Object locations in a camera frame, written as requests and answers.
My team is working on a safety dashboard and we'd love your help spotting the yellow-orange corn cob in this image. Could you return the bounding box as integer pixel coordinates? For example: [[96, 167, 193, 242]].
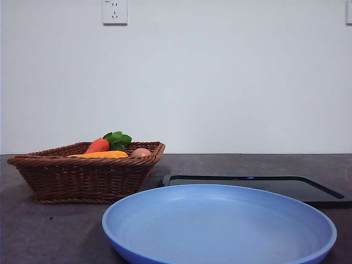
[[67, 150, 129, 159]]

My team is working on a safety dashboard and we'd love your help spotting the orange carrot with green leaves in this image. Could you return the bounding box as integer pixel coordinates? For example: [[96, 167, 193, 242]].
[[84, 131, 133, 154]]

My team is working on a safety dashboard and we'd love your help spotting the black rectangular tray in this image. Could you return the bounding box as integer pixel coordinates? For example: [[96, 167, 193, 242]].
[[161, 174, 352, 209]]

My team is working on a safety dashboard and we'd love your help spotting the blue plate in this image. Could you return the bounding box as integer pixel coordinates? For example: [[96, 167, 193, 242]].
[[101, 184, 338, 264]]

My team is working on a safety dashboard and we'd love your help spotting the brown egg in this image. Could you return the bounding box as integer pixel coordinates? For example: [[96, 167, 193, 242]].
[[130, 148, 152, 159]]

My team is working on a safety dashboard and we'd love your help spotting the brown wicker basket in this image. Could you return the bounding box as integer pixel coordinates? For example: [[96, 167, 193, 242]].
[[7, 141, 166, 205]]

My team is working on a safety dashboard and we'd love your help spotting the white wall socket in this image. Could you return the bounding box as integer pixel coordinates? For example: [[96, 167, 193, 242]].
[[103, 0, 128, 26]]

